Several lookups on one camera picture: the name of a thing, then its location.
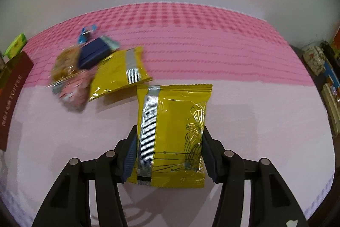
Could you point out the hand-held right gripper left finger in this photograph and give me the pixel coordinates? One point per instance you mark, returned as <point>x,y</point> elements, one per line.
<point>130,160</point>

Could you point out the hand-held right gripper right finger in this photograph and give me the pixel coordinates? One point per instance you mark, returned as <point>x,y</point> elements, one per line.
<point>211,163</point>

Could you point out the large yellow snack packet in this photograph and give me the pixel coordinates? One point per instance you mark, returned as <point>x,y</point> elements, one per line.
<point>175,131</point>

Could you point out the small yellow snack packet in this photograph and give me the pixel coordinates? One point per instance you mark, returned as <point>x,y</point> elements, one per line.
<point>114,75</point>

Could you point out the pink patterned snack packet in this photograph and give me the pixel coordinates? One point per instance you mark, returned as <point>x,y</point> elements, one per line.
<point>75,91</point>

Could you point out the navy blue snack packet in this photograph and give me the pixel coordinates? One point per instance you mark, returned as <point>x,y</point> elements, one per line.
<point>94,52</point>

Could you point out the clear cookie packet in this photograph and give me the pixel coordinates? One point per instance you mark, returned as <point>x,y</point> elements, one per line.
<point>65,64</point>

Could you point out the maroon and gold tin box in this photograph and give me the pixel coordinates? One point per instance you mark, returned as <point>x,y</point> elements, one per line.
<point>13,99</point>

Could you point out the blue candy wrapper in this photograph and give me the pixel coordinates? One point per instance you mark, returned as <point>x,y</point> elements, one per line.
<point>85,35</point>

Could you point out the stack of books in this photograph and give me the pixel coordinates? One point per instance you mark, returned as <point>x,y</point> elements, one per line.
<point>332,110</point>

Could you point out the dark wooden shelf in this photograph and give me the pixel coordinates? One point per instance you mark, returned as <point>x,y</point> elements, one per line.
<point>332,99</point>

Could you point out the floral patterned bag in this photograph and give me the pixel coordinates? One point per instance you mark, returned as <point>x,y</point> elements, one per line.
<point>314,59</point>

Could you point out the green tissue box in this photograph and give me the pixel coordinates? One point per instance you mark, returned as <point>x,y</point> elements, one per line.
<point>16,46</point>

